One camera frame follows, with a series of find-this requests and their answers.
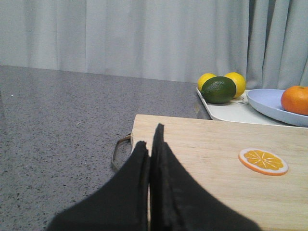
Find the yellow lemon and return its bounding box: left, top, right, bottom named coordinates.
left=225, top=72, right=246, bottom=99
left=197, top=73, right=216, bottom=91

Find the dark green lime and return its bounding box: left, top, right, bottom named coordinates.
left=201, top=76, right=236, bottom=104

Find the light blue plate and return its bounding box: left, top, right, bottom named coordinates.
left=246, top=89, right=308, bottom=128

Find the wooden cutting board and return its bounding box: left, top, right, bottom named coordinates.
left=131, top=115, right=308, bottom=231

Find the cream rectangular tray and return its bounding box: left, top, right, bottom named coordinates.
left=197, top=90, right=293, bottom=126

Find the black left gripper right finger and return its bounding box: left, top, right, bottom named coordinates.
left=150, top=124, right=260, bottom=231

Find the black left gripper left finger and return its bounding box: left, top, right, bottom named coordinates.
left=47, top=141, right=150, bottom=231

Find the orange slice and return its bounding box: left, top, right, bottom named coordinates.
left=238, top=148, right=289, bottom=176

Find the grey curtain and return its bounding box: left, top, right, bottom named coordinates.
left=0, top=0, right=308, bottom=89

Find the orange fruit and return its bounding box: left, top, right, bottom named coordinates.
left=281, top=86, right=308, bottom=116

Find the metal cutting board handle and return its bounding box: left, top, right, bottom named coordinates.
left=110, top=134, right=132, bottom=173

